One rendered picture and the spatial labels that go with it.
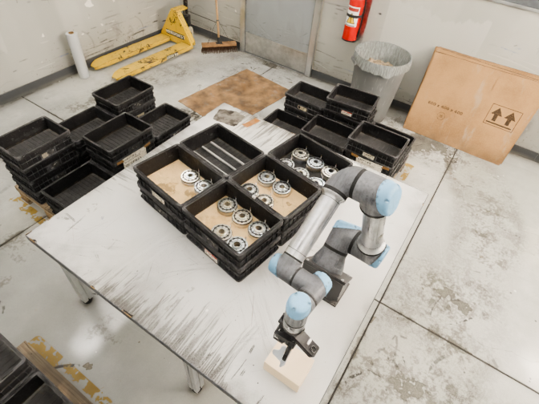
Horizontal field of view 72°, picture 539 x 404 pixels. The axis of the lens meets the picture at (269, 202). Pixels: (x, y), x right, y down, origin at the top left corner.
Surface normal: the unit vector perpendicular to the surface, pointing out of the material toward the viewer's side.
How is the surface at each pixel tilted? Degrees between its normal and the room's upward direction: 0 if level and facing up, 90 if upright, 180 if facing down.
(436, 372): 0
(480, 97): 80
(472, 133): 73
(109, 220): 0
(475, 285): 0
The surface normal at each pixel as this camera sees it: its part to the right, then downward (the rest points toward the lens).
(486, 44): -0.55, 0.58
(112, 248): 0.07, -0.69
